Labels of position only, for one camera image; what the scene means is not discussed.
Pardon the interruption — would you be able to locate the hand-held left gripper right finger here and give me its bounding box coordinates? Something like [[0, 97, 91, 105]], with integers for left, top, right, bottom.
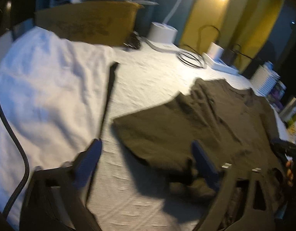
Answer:
[[190, 140, 286, 231]]

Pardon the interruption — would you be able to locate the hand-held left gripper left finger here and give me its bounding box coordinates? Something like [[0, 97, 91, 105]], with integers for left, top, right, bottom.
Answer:
[[19, 138, 103, 231]]

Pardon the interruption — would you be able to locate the olive printed t-shirt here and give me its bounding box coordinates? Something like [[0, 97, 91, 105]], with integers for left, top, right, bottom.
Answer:
[[112, 77, 287, 198]]

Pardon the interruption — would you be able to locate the person's right hand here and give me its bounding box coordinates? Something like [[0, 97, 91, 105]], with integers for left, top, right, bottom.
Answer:
[[285, 160, 295, 187]]

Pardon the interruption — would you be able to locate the steel tumbler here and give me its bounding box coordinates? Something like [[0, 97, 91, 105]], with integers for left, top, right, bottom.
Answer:
[[280, 96, 296, 122]]

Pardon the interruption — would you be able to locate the purple packet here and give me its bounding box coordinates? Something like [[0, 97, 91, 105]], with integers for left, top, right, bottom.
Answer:
[[268, 81, 287, 109]]

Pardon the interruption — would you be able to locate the white woven basket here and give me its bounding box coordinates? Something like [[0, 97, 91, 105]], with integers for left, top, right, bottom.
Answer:
[[250, 62, 281, 97]]

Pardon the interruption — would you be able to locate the smooth white cloth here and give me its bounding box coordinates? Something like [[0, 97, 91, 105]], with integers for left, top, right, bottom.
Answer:
[[0, 26, 115, 231]]

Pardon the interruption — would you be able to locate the white power strip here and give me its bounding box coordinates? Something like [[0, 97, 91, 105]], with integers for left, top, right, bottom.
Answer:
[[202, 52, 240, 75]]

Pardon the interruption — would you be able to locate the black charger adapter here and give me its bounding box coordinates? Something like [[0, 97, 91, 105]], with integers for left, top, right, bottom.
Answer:
[[221, 48, 238, 64]]

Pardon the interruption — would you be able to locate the white charger adapter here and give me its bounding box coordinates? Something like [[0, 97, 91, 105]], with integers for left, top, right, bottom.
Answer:
[[208, 42, 226, 62]]

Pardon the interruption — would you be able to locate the brown cardboard box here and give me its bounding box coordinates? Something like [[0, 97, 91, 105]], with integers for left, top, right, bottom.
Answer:
[[34, 1, 144, 48]]

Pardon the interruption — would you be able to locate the white desk lamp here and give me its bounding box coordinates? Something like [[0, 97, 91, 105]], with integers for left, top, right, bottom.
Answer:
[[147, 0, 231, 47]]

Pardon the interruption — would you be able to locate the yellow curtain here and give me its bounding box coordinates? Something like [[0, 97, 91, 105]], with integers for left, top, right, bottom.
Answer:
[[179, 0, 287, 62]]

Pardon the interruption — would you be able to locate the black braided cable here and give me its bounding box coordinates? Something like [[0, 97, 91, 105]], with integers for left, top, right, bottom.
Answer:
[[0, 71, 31, 223]]

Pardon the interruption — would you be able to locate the coiled black cable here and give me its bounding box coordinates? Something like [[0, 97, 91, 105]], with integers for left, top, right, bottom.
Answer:
[[176, 50, 208, 69]]

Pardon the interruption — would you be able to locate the black cable of white charger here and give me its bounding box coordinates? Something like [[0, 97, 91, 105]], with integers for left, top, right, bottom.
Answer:
[[198, 25, 221, 49]]

